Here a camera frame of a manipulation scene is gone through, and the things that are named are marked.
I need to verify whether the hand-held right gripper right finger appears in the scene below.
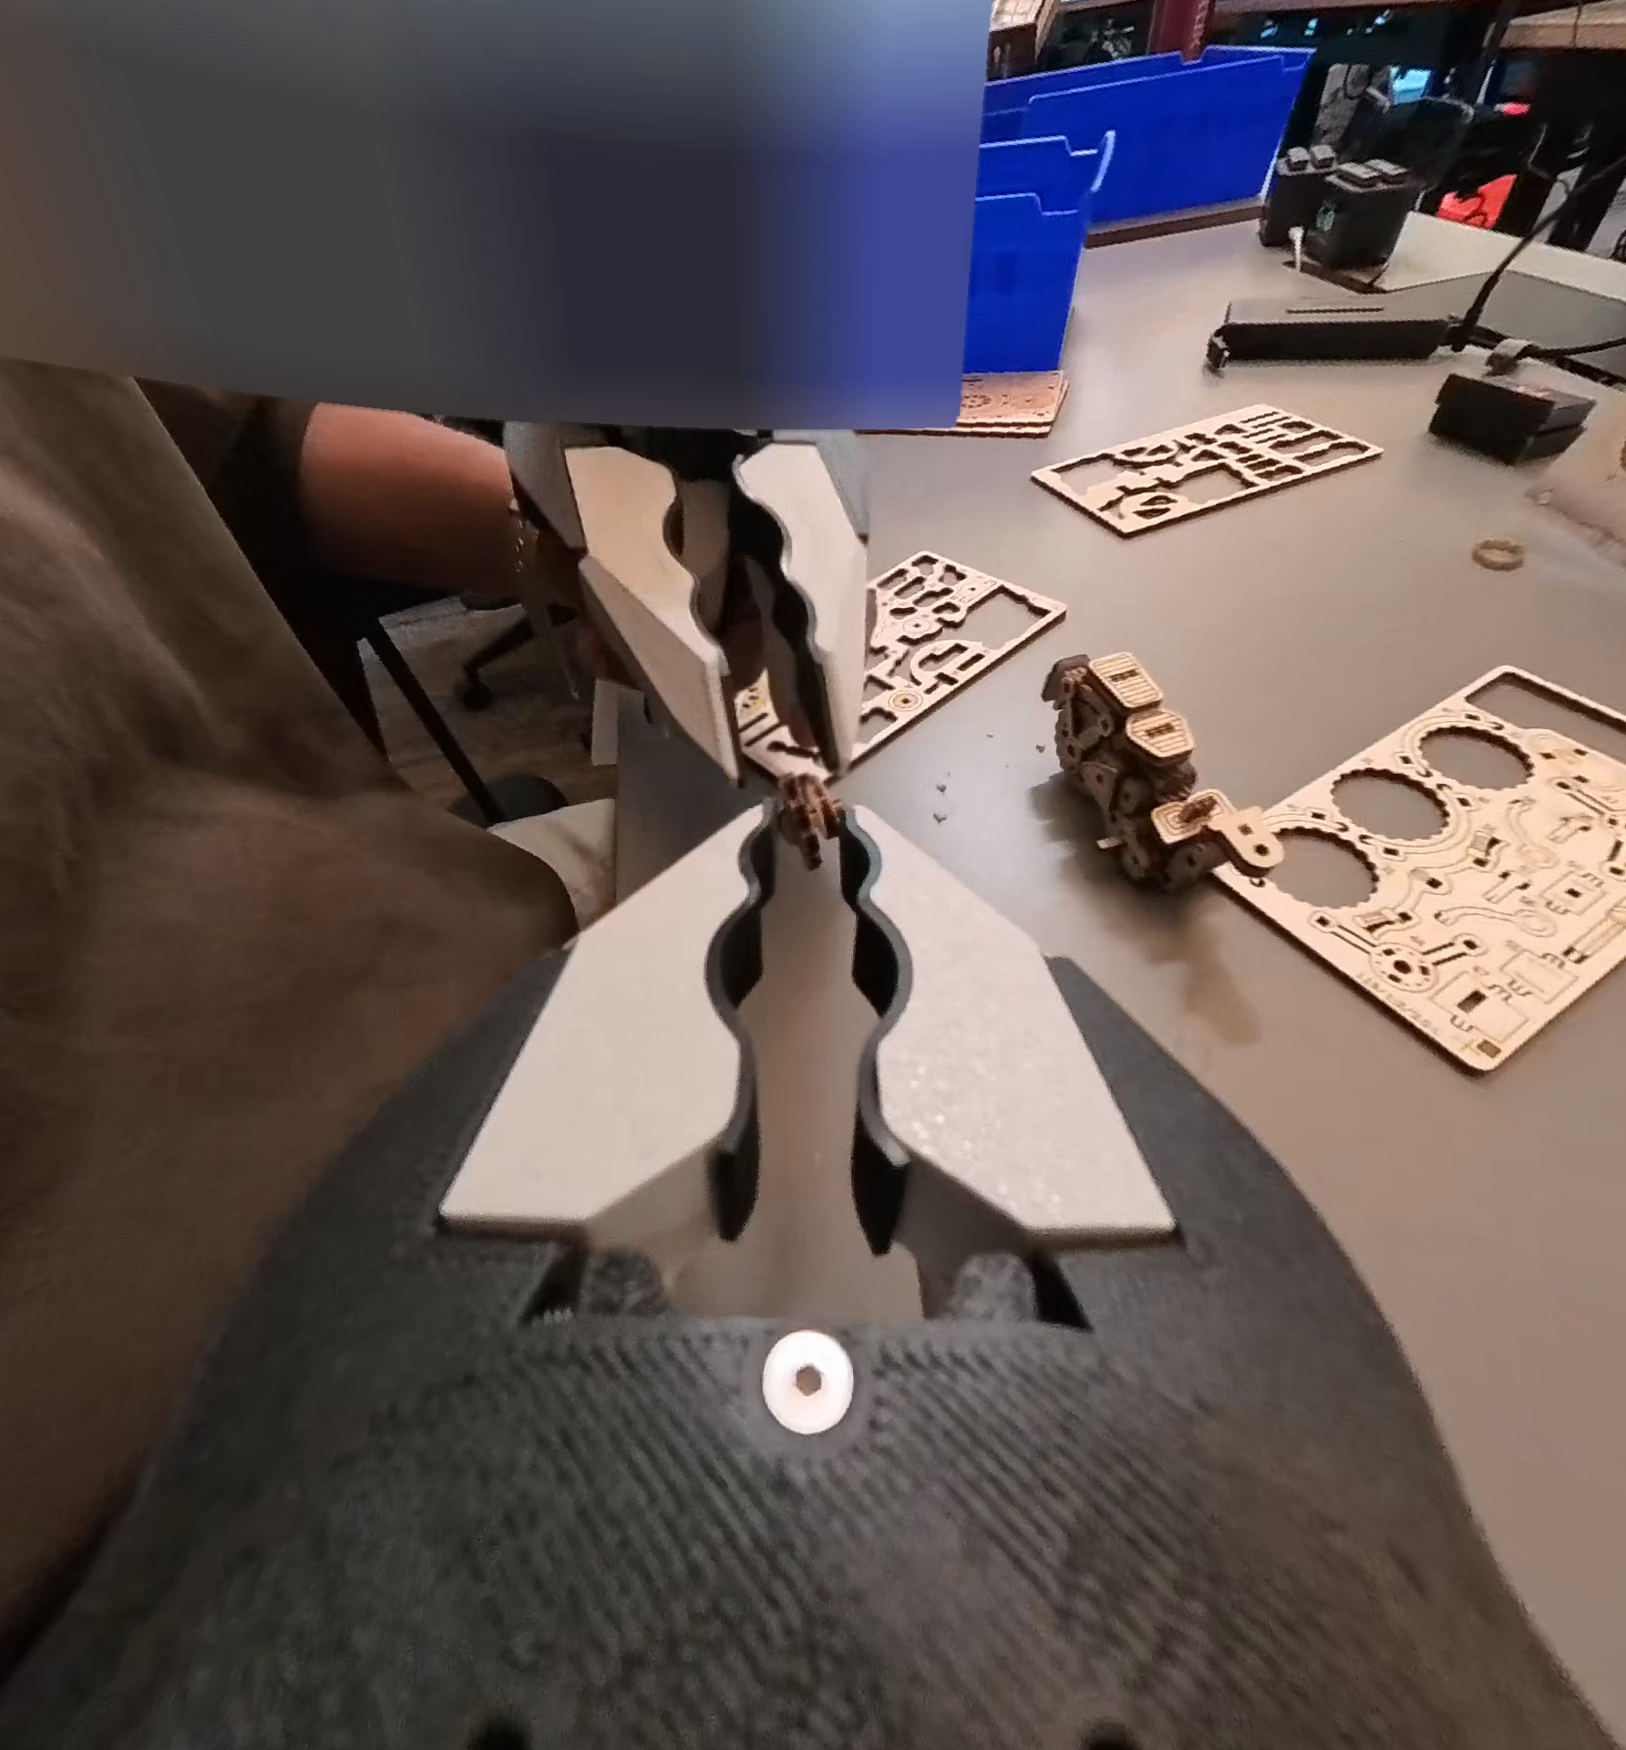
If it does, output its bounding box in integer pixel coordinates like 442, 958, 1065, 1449
834, 804, 1177, 1320

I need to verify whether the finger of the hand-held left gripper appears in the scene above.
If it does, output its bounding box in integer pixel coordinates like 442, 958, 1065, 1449
730, 445, 873, 770
501, 423, 749, 793

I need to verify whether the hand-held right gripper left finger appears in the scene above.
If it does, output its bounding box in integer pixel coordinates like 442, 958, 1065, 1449
439, 801, 777, 1302

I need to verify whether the small wooden gear piece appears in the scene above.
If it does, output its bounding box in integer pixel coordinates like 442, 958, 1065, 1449
774, 770, 846, 869

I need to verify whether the person's left forearm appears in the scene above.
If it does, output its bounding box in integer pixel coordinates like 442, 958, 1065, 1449
295, 404, 530, 607

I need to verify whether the grey desk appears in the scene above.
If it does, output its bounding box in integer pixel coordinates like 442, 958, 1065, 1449
745, 208, 1626, 1750

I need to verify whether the person's left hand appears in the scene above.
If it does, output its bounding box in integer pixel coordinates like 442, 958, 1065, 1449
518, 539, 627, 687

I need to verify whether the laser-cut wooden puzzle sheet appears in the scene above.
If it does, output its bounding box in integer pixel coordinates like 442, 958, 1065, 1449
738, 551, 1069, 787
1033, 404, 1383, 539

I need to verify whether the black office chair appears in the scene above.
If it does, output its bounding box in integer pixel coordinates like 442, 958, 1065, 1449
349, 581, 575, 829

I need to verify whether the dark brown wooden board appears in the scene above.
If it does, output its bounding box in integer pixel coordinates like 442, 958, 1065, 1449
868, 370, 1071, 438

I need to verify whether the assembled wooden mechanical model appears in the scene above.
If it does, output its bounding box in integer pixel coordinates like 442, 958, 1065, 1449
1044, 655, 1285, 891

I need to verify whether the person's brown shirt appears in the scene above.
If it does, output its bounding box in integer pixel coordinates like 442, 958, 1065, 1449
0, 349, 584, 1750

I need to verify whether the long black bar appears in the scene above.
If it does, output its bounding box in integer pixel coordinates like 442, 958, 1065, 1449
1207, 293, 1449, 370

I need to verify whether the wooden sheet with round holes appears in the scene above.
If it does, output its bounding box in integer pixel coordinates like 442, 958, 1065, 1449
1218, 664, 1626, 1075

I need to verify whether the black battery charger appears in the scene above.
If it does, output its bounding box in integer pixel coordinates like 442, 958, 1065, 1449
1261, 134, 1424, 268

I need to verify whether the small black box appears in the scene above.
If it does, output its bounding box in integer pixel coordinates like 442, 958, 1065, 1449
1429, 370, 1601, 460

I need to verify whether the grey flat box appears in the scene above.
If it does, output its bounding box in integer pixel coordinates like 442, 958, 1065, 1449
1469, 266, 1626, 388

